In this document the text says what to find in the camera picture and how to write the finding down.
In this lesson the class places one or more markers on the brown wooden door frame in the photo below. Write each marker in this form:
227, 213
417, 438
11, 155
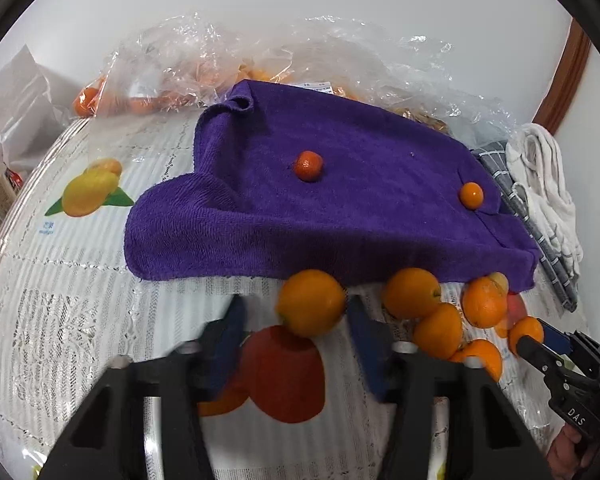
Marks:
566, 80

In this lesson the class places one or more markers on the white plastic bag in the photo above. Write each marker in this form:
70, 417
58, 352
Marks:
30, 121

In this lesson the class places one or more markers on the clear plastic fruit bag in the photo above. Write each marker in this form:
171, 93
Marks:
188, 61

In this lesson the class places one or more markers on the yellowish small fruit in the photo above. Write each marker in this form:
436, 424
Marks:
500, 280

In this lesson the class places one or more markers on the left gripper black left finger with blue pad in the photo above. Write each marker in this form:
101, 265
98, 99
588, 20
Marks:
104, 439

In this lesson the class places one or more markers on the grey checked cloth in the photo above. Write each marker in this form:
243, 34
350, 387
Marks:
492, 157

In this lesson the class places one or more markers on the person's right hand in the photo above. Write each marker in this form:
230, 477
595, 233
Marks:
562, 457

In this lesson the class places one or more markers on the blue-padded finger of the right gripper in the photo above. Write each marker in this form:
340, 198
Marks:
556, 340

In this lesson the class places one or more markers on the small orange kumquat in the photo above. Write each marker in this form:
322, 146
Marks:
471, 195

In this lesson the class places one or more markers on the white lace fruit tablecloth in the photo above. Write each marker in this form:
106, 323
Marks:
69, 305

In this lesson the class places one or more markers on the white folded cloth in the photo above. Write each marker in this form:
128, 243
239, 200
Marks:
534, 161

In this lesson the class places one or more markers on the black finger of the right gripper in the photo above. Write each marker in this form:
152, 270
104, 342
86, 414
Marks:
543, 359

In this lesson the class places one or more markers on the mandarins in bag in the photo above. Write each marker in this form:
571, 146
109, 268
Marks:
90, 99

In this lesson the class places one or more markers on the small red-orange kumquat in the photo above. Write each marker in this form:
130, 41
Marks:
308, 166

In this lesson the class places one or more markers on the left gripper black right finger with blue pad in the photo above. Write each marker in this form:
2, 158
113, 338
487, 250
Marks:
487, 439

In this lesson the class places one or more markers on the orange fruit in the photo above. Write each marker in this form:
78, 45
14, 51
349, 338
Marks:
528, 326
411, 293
484, 305
311, 303
440, 333
486, 352

